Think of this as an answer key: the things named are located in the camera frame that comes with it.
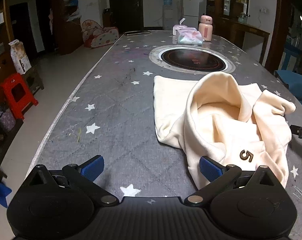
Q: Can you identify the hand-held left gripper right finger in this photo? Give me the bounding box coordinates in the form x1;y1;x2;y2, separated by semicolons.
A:
184;156;281;207

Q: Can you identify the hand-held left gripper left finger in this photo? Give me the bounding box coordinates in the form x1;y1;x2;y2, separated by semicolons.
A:
25;155;119;207

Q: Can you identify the cream sweatshirt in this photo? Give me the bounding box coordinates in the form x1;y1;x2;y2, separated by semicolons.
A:
153;72;297;190

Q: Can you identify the blue upholstered chair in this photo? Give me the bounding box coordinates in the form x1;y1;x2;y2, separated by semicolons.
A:
275;69;302;100

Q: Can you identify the grey star-printed table cover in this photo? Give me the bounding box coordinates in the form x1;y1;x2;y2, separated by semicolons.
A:
26;30;302;240

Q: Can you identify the purple bag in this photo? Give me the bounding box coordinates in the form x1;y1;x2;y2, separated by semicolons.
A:
0;104;16;133

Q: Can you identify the red plastic stool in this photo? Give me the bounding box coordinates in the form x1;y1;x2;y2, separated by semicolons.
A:
0;73;39;120

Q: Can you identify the round black induction hob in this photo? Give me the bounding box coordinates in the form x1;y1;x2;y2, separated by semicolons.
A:
149;45;236;74

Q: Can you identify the dark wooden side table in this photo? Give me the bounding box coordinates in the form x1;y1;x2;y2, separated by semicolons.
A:
220;17;270;64

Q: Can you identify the white printed paper bag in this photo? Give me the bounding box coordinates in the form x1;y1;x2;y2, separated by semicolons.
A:
8;39;32;75

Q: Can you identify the clear plastic tissue pack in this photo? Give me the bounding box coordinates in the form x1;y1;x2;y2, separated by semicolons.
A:
177;27;204;45

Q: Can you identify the dark wooden shelf unit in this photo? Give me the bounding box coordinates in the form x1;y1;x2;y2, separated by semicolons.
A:
51;0;83;55

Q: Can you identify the pink water bottle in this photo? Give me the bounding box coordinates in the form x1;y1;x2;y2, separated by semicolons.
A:
198;15;214;42

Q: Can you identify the dark remote control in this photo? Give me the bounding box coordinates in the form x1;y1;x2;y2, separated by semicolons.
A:
124;30;151;36

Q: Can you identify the white water dispenser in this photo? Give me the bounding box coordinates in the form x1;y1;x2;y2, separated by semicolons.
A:
162;5;175;30

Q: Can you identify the white refrigerator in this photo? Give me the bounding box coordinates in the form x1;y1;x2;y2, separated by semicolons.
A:
182;0;200;28

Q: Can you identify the dark wooden door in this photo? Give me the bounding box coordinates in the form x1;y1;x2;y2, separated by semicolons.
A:
108;0;144;30

